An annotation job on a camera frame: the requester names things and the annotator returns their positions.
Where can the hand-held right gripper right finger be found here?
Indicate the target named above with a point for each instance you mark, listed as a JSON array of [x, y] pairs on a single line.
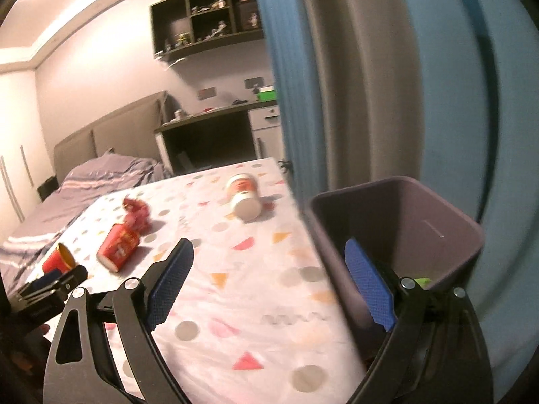
[[370, 286]]

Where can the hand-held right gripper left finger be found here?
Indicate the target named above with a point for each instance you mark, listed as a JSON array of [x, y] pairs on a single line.
[[168, 286]]

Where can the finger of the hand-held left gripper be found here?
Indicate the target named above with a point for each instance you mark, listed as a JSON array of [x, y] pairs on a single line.
[[46, 281]]

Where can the green plastic bag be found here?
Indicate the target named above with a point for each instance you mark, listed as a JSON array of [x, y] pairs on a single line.
[[423, 282]]

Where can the grey plastic trash bin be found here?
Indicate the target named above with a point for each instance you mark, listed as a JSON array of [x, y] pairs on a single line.
[[421, 219]]

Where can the red paper cup gold rim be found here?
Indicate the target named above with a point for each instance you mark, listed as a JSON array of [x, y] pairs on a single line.
[[52, 263]]

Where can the red printed paper cup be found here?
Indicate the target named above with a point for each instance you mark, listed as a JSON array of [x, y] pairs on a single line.
[[120, 244]]

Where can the red crumpled wrapper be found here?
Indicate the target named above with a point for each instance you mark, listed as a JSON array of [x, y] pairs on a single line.
[[134, 210]]

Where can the black bedside table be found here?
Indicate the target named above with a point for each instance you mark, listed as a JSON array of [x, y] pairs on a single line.
[[47, 189]]

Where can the bed with purple bedding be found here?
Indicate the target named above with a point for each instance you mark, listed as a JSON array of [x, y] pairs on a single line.
[[84, 176]]

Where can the orange apple print paper cup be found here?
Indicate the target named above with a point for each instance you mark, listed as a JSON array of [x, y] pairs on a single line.
[[242, 189]]

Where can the white wardrobe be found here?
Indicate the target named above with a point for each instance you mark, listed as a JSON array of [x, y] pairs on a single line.
[[14, 155]]

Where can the grey padded headboard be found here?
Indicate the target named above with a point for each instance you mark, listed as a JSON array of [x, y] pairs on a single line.
[[118, 134]]

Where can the dark wooden desk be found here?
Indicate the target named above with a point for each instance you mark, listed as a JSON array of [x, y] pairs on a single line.
[[202, 120]]

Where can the white drawer cabinet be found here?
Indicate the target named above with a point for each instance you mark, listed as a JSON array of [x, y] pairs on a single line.
[[265, 122]]

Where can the blue curtain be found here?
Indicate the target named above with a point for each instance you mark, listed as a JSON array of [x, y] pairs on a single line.
[[286, 92]]

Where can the grey curtain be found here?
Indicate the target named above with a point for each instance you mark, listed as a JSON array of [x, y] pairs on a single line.
[[358, 71]]

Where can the green box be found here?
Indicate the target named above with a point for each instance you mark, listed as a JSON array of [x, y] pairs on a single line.
[[267, 94]]

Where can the dark wall socket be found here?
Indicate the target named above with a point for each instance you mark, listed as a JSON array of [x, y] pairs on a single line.
[[207, 93], [254, 82]]

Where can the dark wall shelf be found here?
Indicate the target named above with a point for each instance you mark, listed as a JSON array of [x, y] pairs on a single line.
[[168, 12]]

